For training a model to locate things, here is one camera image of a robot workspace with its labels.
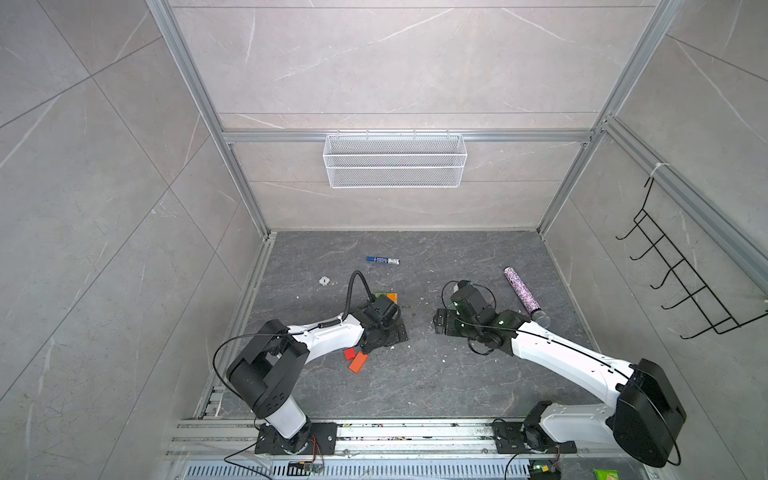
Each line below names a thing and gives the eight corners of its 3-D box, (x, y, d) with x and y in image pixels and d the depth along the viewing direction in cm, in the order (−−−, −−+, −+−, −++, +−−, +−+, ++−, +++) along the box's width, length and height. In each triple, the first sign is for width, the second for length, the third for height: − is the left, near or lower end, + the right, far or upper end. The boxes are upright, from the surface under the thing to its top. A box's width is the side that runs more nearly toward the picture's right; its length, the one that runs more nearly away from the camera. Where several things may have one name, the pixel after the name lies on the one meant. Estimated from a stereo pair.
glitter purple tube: (529, 317, 98) (533, 311, 95) (499, 274, 109) (502, 267, 106) (536, 314, 98) (541, 309, 95) (506, 272, 110) (509, 265, 107)
